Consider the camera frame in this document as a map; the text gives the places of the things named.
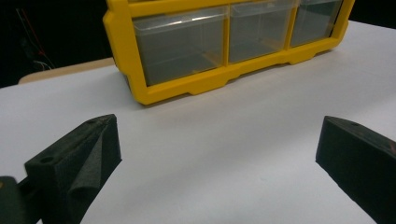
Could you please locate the red cable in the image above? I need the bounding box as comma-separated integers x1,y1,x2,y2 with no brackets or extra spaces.
19,8,56,68

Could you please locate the yellow drawer cabinet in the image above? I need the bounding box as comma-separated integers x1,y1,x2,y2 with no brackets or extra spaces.
103,0,356,106

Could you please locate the white cable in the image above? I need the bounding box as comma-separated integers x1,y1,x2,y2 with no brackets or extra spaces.
33,60,52,71

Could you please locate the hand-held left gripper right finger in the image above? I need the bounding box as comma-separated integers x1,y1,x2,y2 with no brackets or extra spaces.
315,115,396,224

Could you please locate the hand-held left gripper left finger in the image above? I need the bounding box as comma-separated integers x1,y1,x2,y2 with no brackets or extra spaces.
23,113,122,224

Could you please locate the clear plastic drawer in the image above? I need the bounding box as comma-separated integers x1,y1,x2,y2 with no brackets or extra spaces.
290,0,344,49
228,0,297,64
132,5,228,87

